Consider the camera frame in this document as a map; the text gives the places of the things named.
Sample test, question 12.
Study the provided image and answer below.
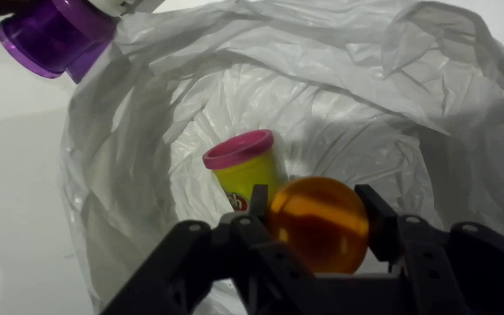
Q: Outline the dough can amber lid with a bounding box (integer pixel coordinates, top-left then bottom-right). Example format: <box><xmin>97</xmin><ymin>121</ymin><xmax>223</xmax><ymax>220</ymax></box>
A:
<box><xmin>266</xmin><ymin>175</ymin><xmax>373</xmax><ymax>276</ymax></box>

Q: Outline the purple plastic cup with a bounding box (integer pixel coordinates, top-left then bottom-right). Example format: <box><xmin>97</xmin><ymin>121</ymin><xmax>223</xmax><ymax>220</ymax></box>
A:
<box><xmin>0</xmin><ymin>0</ymin><xmax>119</xmax><ymax>84</ymax></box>

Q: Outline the clear plastic bowl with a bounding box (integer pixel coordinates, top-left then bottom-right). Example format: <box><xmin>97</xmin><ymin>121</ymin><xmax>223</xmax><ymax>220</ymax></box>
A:
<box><xmin>58</xmin><ymin>0</ymin><xmax>504</xmax><ymax>315</ymax></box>

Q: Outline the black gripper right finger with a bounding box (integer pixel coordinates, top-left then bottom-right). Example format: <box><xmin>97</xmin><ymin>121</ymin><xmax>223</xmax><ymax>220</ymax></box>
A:
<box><xmin>354</xmin><ymin>184</ymin><xmax>504</xmax><ymax>315</ymax></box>

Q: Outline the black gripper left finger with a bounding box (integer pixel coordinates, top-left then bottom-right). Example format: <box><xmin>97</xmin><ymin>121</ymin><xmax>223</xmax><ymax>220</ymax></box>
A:
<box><xmin>100</xmin><ymin>184</ymin><xmax>324</xmax><ymax>315</ymax></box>

